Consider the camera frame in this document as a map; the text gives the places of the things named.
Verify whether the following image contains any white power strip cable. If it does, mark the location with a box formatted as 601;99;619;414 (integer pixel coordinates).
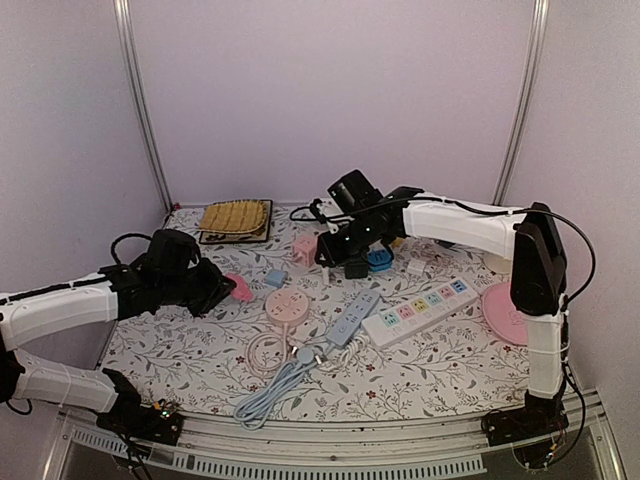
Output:
319;334;371;372

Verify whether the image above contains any dark green cube socket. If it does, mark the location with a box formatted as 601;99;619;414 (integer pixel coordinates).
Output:
344;259;369;279

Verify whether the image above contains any light blue cube adapter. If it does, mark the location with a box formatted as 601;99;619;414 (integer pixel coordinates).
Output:
367;249;394;272

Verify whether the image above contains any aluminium frame post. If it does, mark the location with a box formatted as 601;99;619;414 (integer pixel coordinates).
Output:
492;0;550;205
113;0;174;213

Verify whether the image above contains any front aluminium rail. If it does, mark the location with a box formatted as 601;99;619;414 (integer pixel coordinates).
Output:
42;380;631;479

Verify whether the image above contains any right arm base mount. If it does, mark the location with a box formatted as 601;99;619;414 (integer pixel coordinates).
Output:
481;393;569;470

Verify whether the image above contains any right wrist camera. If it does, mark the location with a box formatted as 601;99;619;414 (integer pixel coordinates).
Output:
309;198;342;234

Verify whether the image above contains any left aluminium frame post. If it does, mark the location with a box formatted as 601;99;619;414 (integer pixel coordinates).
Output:
113;0;174;213

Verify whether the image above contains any cream plastic cup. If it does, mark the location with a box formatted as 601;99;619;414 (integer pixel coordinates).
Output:
483;252;512;275

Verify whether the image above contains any white long power strip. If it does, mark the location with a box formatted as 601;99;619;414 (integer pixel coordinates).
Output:
361;277;480;349

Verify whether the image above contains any pink plastic plate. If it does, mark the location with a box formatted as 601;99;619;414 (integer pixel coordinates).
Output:
481;282;527;346

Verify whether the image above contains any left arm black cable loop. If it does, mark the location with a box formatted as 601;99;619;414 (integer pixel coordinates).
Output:
110;232;156;264

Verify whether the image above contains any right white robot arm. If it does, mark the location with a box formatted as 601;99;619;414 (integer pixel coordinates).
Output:
310;170;575;436

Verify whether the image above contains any light blue coiled cable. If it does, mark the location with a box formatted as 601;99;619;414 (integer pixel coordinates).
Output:
232;349;331;430

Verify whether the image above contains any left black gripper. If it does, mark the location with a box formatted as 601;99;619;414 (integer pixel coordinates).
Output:
159;256;236;317

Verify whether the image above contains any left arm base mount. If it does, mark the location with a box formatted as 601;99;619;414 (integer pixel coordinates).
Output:
96;396;184;446

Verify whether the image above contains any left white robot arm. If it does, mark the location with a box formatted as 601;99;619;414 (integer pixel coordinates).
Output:
1;229;236;434

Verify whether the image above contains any small white charger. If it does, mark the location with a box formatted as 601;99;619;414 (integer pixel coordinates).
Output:
406;259;426;276

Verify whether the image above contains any pink coiled cable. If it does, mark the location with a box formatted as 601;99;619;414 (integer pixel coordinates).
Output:
246;322;301;379

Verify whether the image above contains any black and tan mat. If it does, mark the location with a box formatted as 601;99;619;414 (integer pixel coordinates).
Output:
198;199;273;245

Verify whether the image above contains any right aluminium frame post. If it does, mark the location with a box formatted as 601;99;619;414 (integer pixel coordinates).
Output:
492;0;550;205

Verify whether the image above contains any pink cube plug adapter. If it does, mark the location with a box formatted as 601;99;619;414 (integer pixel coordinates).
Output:
292;236;317;268

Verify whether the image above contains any pink round power strip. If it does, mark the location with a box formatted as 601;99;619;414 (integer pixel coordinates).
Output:
264;288;310;327

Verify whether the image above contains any white plug adapter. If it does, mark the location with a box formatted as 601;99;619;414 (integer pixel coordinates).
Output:
322;267;331;285

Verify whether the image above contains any dark blue cube socket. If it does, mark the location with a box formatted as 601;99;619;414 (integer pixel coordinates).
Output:
435;240;456;249

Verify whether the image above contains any light blue charger plug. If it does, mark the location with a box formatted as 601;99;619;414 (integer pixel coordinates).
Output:
264;269;288;288

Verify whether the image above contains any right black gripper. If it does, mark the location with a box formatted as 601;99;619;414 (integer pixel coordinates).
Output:
314;213;377;268

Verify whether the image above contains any pink square plug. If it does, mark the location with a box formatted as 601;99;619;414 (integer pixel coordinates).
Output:
226;273;254;303

